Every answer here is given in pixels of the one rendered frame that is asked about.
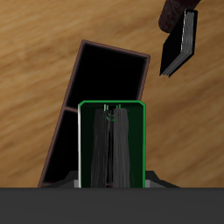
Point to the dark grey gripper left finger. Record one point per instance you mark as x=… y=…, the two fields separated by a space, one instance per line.
x=71 y=181

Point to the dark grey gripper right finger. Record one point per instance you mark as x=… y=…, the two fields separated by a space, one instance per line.
x=153 y=180

